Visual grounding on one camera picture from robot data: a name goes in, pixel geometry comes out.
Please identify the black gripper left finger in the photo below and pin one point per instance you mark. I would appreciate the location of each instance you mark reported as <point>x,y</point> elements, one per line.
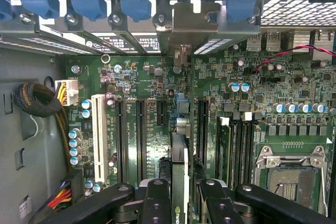
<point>92,205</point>

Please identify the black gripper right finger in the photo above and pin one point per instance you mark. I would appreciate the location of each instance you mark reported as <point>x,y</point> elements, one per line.
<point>275,208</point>

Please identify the CPU socket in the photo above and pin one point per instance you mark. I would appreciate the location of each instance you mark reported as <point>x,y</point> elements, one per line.
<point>288,182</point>

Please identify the black RAM slot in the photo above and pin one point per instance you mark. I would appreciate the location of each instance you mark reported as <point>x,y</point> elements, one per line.
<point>237,155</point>
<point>248,155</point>

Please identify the long black expansion slot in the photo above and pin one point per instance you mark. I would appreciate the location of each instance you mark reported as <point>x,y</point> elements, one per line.
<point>202,129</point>
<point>121,142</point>
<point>141,142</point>

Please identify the white expansion slot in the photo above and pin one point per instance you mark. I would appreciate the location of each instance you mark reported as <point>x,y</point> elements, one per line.
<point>99,129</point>

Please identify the grey open PC case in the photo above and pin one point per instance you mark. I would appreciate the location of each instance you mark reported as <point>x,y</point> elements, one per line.
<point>26,129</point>

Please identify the short black expansion slot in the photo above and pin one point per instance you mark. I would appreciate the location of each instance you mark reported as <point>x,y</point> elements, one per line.
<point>162,113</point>

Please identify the white power connector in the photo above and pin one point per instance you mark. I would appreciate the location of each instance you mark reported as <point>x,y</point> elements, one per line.
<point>71,87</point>

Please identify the green motherboard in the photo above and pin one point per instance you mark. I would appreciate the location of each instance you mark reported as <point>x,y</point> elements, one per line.
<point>157,82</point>

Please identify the silver USB port block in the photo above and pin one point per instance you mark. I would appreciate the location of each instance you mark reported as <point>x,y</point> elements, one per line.
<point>262,41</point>

